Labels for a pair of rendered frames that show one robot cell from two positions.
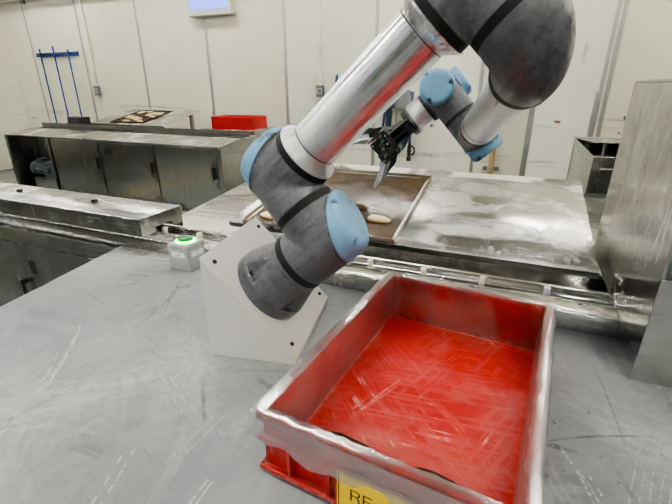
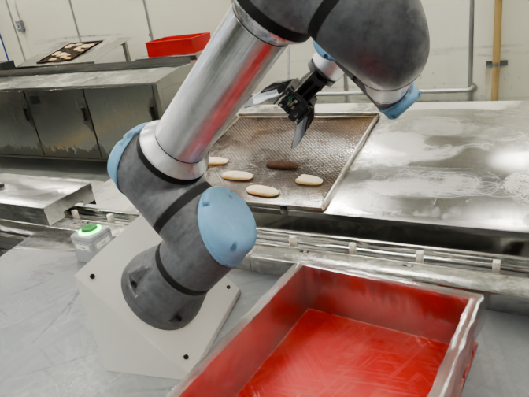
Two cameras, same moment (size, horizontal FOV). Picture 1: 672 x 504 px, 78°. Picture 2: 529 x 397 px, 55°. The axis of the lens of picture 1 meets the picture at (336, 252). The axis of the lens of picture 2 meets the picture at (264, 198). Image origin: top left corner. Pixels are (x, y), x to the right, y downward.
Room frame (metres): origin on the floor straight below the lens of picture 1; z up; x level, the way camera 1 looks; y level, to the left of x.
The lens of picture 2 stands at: (-0.01, -0.18, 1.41)
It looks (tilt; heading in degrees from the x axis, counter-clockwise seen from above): 23 degrees down; 8
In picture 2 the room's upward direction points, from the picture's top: 9 degrees counter-clockwise
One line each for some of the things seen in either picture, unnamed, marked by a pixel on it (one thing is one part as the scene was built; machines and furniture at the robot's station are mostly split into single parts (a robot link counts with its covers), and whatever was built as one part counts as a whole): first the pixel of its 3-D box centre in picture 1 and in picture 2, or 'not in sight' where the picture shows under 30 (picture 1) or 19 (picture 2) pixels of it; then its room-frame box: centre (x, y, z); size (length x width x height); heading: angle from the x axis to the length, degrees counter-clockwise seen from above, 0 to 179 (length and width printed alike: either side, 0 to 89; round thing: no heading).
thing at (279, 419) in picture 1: (430, 372); (322, 391); (0.53, -0.15, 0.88); 0.49 x 0.34 x 0.10; 152
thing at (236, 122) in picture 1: (239, 122); (179, 44); (4.81, 1.07, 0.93); 0.51 x 0.36 x 0.13; 71
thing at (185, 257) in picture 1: (188, 258); (96, 249); (1.08, 0.41, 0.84); 0.08 x 0.08 x 0.11; 67
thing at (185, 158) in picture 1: (149, 160); (83, 102); (4.83, 2.15, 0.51); 3.00 x 1.26 x 1.03; 67
